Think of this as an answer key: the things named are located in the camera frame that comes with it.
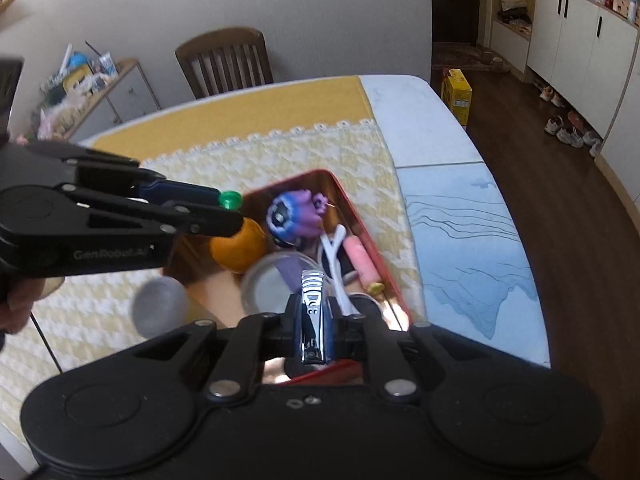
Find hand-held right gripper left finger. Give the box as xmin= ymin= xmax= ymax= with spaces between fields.
xmin=115 ymin=294 xmax=303 ymax=403

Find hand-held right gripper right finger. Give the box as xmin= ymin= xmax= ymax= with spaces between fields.
xmin=326 ymin=299 xmax=503 ymax=403

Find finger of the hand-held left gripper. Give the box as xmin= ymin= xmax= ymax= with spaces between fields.
xmin=60 ymin=185 xmax=246 ymax=238
xmin=15 ymin=142 xmax=222 ymax=206

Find silver nail clipper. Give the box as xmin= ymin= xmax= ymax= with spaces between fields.
xmin=299 ymin=270 xmax=334 ymax=366

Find orange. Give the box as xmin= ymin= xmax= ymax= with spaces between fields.
xmin=210 ymin=217 xmax=268 ymax=273

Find red tin box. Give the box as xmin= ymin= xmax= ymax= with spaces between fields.
xmin=162 ymin=170 xmax=415 ymax=386

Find round metal tin lid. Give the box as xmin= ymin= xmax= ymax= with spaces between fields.
xmin=242 ymin=251 xmax=326 ymax=317

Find pink tube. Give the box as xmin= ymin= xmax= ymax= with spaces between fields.
xmin=345 ymin=237 xmax=387 ymax=296

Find white sunglasses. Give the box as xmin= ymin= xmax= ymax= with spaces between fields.
xmin=320 ymin=225 xmax=381 ymax=317

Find purple toy figure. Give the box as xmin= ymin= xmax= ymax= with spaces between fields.
xmin=266 ymin=189 xmax=328 ymax=249

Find person's left hand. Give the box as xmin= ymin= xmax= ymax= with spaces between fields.
xmin=0 ymin=276 xmax=66 ymax=336

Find yellow houndstooth table runner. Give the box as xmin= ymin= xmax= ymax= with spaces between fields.
xmin=0 ymin=76 xmax=426 ymax=441

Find small white bottle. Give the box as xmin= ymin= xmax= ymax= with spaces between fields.
xmin=131 ymin=279 xmax=216 ymax=339

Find white sideboard cabinet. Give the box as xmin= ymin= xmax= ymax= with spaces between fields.
xmin=70 ymin=57 xmax=162 ymax=142

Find clear plastic bag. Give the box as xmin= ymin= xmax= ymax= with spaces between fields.
xmin=36 ymin=102 xmax=81 ymax=142

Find wooden chair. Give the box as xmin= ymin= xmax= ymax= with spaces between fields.
xmin=175 ymin=27 xmax=275 ymax=100

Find blue yellow toy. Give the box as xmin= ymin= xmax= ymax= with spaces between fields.
xmin=59 ymin=52 xmax=98 ymax=96

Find yellow box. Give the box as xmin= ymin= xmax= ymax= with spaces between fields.
xmin=441 ymin=69 xmax=473 ymax=126

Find doormat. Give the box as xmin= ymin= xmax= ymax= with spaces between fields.
xmin=431 ymin=42 xmax=511 ymax=73

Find row of shoes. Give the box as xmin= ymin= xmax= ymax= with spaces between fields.
xmin=539 ymin=85 xmax=603 ymax=158

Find dark door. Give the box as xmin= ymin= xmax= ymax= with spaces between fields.
xmin=430 ymin=0 xmax=482 ymax=46

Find white wall cabinet unit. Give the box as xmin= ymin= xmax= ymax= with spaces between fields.
xmin=527 ymin=0 xmax=640 ymax=161

